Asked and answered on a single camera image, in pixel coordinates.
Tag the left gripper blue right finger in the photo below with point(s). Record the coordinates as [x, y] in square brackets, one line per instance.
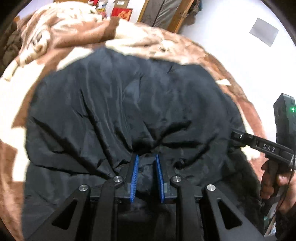
[160, 179]

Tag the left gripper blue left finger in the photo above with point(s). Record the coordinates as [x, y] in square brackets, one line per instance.
[133, 173]

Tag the black puffer jacket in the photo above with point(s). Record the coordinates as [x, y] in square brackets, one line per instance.
[86, 121]

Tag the right hand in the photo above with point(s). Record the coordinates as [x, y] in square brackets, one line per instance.
[283, 180]

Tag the brown and cream plush blanket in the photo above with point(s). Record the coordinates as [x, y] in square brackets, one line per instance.
[55, 36]

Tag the red gift box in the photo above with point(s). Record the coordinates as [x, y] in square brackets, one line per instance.
[122, 13]

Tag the cardboard box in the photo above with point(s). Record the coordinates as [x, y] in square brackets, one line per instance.
[120, 3]

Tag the brown puffer jacket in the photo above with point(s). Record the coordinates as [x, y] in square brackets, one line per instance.
[11, 43]

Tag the grey wall panel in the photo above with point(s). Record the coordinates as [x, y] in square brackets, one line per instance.
[264, 31]

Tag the wooden door frame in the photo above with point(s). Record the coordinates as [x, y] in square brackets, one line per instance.
[168, 15]

